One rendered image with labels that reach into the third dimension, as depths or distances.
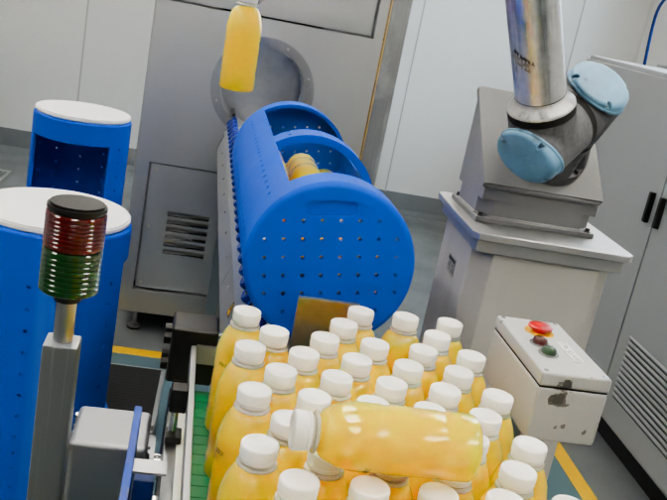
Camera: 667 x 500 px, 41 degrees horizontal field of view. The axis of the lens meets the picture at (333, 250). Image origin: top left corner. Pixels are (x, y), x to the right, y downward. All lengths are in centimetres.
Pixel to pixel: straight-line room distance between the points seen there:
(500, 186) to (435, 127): 496
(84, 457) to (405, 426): 59
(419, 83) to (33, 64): 273
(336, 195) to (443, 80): 525
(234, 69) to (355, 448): 102
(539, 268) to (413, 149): 499
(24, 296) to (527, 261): 92
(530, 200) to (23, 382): 101
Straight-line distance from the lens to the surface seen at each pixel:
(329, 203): 142
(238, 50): 172
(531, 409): 123
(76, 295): 98
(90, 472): 134
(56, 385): 103
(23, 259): 163
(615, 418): 367
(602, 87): 165
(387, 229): 145
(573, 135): 157
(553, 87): 151
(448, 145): 672
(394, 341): 131
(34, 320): 167
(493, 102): 184
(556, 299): 176
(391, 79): 285
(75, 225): 95
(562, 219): 179
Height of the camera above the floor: 152
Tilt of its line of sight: 16 degrees down
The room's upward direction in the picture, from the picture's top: 11 degrees clockwise
